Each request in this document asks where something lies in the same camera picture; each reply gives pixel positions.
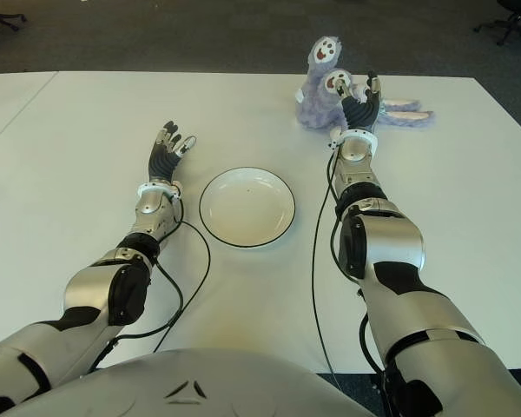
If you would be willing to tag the robot right hand black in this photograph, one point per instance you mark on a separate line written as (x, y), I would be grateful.
(362, 113)

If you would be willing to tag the robot left hand black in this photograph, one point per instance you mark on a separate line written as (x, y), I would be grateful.
(160, 160)

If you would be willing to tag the purple plush bunny doll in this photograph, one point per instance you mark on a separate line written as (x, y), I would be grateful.
(319, 106)

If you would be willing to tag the robot left arm silver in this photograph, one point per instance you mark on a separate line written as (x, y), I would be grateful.
(87, 291)

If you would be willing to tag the robot right arm silver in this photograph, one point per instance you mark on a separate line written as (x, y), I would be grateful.
(395, 243)

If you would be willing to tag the white plate black rim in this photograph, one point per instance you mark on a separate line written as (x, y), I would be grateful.
(247, 208)

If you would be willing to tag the black office chair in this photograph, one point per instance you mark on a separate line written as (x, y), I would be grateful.
(508, 26)
(2, 17)

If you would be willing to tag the robot torso grey shell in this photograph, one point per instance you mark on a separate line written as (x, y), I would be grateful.
(186, 382)

